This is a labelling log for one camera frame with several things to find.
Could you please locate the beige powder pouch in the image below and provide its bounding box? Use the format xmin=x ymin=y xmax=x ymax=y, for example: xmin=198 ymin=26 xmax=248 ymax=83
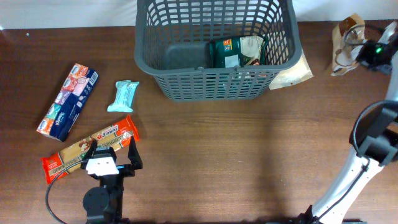
xmin=269 ymin=52 xmax=313 ymax=90

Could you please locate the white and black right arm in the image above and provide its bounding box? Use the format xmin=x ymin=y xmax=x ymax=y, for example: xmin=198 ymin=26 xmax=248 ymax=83
xmin=291 ymin=21 xmax=397 ymax=224

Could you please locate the orange spaghetti packet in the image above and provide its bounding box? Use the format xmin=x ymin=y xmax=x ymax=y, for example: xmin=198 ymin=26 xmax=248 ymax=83
xmin=41 ymin=115 xmax=140 ymax=184

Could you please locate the green snack bag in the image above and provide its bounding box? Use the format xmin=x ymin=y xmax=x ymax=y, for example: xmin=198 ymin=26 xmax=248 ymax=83
xmin=209 ymin=35 xmax=269 ymax=68

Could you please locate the Kleenex tissue multipack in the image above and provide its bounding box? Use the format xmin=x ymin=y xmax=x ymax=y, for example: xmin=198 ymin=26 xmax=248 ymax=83
xmin=36 ymin=63 xmax=99 ymax=141

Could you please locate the mint green wrapped bar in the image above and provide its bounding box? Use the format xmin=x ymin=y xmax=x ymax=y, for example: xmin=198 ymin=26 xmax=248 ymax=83
xmin=107 ymin=80 xmax=139 ymax=113

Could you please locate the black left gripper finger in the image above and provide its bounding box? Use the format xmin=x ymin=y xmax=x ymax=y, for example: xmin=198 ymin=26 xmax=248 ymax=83
xmin=127 ymin=137 xmax=143 ymax=170
xmin=82 ymin=140 xmax=98 ymax=161

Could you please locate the brown snack bag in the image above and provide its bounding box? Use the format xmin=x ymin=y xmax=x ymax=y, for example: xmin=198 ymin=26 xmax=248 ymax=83
xmin=331 ymin=14 xmax=365 ymax=76

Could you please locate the grey plastic lattice basket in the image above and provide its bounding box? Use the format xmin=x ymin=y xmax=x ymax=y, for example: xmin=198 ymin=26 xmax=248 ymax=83
xmin=135 ymin=0 xmax=302 ymax=101

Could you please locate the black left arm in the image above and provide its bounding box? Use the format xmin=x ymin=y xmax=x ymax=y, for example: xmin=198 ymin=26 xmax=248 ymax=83
xmin=81 ymin=137 xmax=143 ymax=223

